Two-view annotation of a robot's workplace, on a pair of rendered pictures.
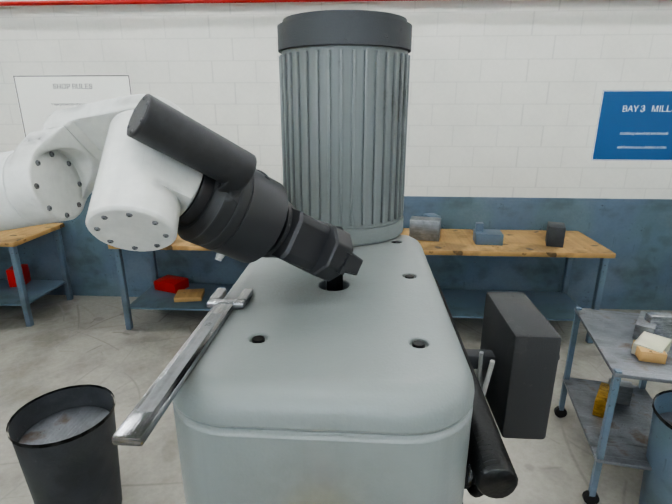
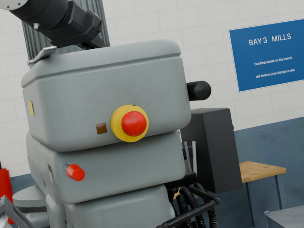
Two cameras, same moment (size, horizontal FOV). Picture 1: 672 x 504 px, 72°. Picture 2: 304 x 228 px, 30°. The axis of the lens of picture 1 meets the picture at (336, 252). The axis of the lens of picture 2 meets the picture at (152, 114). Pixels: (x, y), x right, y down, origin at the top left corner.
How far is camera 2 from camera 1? 0.72 m
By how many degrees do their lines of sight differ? 24
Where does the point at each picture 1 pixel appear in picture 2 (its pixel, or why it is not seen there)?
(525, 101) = not seen: hidden behind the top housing
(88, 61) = not seen: outside the picture
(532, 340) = (212, 113)
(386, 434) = (148, 59)
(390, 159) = (96, 7)
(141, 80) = not seen: outside the picture
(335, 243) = (93, 15)
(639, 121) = (266, 51)
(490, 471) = (197, 83)
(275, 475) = (103, 92)
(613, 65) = (229, 7)
